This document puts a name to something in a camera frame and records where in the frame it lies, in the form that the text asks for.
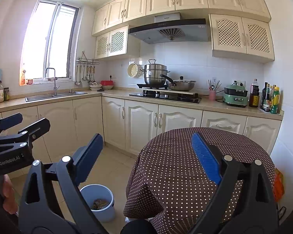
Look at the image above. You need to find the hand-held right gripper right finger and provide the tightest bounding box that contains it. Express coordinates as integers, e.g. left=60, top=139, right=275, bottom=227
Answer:
left=188, top=132, right=279, bottom=234

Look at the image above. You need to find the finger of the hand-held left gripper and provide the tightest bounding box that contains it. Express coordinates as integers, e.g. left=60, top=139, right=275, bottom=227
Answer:
left=0, top=118, right=51, bottom=153
left=0, top=113, right=23, bottom=137

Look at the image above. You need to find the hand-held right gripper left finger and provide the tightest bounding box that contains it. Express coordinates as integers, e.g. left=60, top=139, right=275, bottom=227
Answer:
left=18, top=133, right=105, bottom=234

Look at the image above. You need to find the light blue plastic bucket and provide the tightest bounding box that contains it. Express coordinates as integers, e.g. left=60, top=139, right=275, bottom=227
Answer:
left=79, top=184, right=115, bottom=223

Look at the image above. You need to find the person's left hand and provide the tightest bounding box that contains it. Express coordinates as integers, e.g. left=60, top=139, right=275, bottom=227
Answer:
left=2, top=174, right=19, bottom=215

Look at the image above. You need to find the cream base kitchen cabinet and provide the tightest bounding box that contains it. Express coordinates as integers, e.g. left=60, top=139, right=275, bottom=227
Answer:
left=0, top=89, right=284, bottom=176

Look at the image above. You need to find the brown polka-dot tablecloth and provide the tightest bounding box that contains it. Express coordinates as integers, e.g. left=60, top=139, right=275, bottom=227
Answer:
left=123, top=127, right=276, bottom=234

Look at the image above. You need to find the stainless steel sink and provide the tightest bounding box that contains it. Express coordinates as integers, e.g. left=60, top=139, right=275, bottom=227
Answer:
left=25, top=91, right=88, bottom=102

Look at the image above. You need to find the steel kitchen faucet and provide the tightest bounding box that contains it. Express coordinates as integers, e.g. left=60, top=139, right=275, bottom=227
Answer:
left=44, top=67, right=61, bottom=97

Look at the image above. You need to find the green electric cooker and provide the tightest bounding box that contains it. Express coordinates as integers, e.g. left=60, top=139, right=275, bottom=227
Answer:
left=222, top=84, right=250, bottom=108

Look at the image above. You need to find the row of hanging kitchen utensils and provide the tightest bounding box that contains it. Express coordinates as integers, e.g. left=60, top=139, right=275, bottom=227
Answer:
left=74, top=63, right=97, bottom=86

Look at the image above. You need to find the black glass gas stove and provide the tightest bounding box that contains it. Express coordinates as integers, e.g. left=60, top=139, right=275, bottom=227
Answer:
left=129, top=91, right=202, bottom=104

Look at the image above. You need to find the cream stove cover board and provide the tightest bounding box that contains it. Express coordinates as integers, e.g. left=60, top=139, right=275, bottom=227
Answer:
left=143, top=88, right=194, bottom=95

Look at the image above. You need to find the steel wok with lid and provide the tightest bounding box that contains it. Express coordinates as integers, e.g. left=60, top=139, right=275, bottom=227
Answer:
left=160, top=76, right=197, bottom=91

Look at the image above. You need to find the orange plastic bag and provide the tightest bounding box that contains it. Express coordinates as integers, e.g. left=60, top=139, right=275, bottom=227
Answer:
left=273, top=168, right=285, bottom=203

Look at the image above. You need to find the large dark soy sauce bottle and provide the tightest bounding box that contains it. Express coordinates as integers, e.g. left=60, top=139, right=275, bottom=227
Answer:
left=249, top=78, right=261, bottom=108

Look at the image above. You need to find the dark glass sauce bottle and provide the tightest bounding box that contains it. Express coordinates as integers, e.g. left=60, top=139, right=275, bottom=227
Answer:
left=263, top=85, right=272, bottom=113
left=260, top=82, right=269, bottom=110

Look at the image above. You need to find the sliding kitchen window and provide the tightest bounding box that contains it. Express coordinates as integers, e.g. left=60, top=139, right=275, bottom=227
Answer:
left=20, top=0, right=80, bottom=86

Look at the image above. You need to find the green plastic bottle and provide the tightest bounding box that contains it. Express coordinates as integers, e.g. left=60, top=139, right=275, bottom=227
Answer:
left=270, top=86, right=281, bottom=114

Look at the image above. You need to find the cream round colander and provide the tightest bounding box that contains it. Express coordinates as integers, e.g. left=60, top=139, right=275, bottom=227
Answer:
left=127, top=63, right=142, bottom=78

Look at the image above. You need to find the stainless steel steamer pot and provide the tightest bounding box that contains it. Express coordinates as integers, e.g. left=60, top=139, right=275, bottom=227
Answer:
left=140, top=59, right=171, bottom=86

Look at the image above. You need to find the narrow cream lattice door cabinet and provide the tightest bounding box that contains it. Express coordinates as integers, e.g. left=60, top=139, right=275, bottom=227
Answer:
left=94, top=25, right=129, bottom=60

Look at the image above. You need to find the wide cream lattice door cabinet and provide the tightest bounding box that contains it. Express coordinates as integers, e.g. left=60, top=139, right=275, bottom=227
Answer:
left=209, top=14, right=275, bottom=63

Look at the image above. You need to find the grey range hood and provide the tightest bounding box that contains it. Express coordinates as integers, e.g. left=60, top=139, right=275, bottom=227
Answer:
left=128, top=12, right=211, bottom=45

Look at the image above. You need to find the metal wall utensil rail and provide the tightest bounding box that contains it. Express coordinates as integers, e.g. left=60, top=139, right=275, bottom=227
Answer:
left=76, top=51, right=100, bottom=66

